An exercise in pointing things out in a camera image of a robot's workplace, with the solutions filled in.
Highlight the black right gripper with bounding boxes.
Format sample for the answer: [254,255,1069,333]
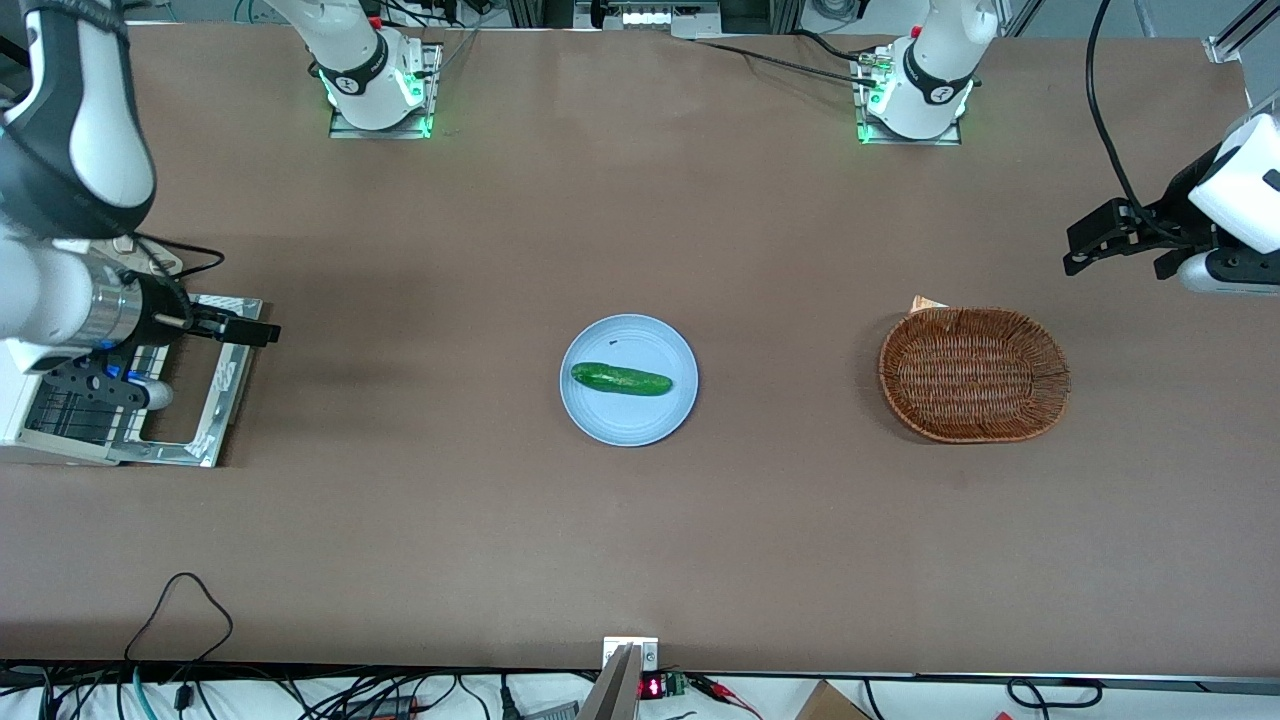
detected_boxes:
[138,274,282,349]

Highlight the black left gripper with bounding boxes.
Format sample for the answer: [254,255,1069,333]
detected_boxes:
[1062,145,1226,281]

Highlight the white toaster oven body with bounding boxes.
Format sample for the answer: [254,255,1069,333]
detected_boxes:
[0,234,187,468]

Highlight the brown wicker basket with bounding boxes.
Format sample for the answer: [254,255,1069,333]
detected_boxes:
[879,307,1072,444]

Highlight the green cucumber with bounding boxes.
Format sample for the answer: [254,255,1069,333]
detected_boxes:
[571,362,674,397]

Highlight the light blue plate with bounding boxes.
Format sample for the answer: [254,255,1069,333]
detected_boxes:
[559,314,699,447]

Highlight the grey equipment box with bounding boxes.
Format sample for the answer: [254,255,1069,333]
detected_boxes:
[574,0,723,39]

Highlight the brown cardboard box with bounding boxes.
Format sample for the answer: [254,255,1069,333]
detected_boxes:
[794,680,873,720]

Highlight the red clip leads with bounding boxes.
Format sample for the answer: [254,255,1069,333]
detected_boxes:
[688,674,763,720]

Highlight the right arm black wrist cable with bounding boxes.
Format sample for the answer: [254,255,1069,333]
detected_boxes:
[130,231,227,303]

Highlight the arm black wrist cable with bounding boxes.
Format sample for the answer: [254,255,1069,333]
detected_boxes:
[130,231,227,303]
[1085,0,1183,247]

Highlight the left arm black wrist cable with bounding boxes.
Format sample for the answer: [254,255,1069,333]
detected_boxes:
[1085,0,1183,247]

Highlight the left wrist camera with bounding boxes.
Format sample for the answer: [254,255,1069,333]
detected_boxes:
[1155,248,1280,297]

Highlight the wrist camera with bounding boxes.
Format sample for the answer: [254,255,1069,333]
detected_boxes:
[38,348,177,412]
[1155,248,1280,297]

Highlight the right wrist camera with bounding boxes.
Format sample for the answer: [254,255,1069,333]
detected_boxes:
[38,348,177,412]

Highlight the wire oven rack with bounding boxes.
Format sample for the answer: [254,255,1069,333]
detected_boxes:
[24,345,171,447]

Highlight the aluminium frame profile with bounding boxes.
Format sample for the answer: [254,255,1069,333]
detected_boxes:
[1204,0,1280,65]

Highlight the looped black table cable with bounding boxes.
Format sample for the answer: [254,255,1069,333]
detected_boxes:
[124,571,235,691]

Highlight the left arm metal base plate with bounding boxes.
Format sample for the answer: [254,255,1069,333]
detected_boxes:
[851,50,964,147]

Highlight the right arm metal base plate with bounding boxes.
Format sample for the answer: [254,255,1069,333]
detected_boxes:
[328,42,444,140]

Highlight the black cable across table edge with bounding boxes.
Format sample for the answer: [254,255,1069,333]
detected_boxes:
[688,30,883,89]

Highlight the flat black cable loop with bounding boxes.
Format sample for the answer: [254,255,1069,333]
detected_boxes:
[1005,677,1104,710]

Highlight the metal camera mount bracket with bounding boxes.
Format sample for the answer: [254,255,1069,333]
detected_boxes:
[578,637,661,720]

